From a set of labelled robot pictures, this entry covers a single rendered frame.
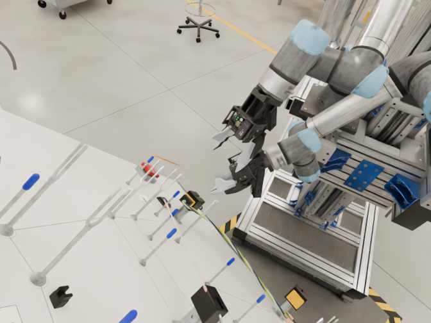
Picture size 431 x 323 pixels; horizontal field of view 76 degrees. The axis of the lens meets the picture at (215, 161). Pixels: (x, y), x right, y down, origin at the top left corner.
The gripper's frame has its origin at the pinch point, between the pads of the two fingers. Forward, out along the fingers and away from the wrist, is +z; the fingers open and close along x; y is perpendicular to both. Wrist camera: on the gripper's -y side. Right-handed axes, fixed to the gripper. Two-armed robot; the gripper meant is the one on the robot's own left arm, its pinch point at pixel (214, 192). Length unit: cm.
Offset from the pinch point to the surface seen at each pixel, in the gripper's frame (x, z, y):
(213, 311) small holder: 49, -4, 14
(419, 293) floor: -37, -69, -169
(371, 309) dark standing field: -28, -35, -150
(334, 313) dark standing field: -26, -13, -136
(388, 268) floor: -52, -60, -155
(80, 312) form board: 53, 6, 28
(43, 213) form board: 41, 11, 36
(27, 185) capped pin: 47, 3, 42
